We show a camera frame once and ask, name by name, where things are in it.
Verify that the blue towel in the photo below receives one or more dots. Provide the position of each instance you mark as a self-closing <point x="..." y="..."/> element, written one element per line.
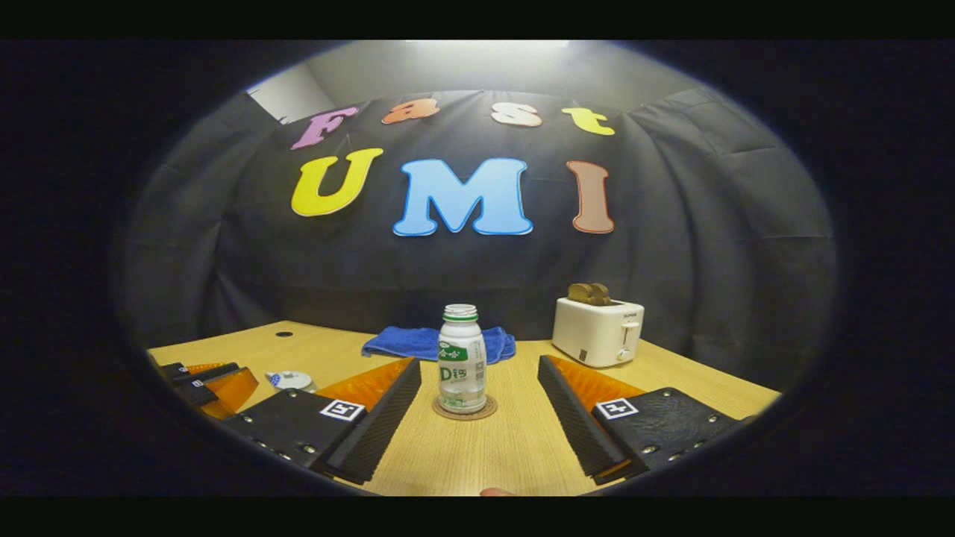
<point x="403" y="343"/>

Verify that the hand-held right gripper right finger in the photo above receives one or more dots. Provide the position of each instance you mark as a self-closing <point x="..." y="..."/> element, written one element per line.
<point x="574" y="418"/>

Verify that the white plastic water bottle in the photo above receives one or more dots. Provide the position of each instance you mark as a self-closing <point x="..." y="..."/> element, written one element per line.
<point x="462" y="358"/>

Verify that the white toaster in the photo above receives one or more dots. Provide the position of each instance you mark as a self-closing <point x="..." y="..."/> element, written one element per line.
<point x="597" y="332"/>

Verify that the brown toast slice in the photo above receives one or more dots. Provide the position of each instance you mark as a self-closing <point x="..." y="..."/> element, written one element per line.
<point x="603" y="295"/>
<point x="580" y="294"/>

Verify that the round cork coaster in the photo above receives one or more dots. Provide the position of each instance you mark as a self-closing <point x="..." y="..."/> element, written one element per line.
<point x="440" y="412"/>

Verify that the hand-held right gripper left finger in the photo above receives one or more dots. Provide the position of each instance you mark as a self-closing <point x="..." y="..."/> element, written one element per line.
<point x="384" y="418"/>

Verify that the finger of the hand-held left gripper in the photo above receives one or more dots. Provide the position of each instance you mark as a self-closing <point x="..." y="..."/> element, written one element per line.
<point x="231" y="388"/>
<point x="201" y="371"/>

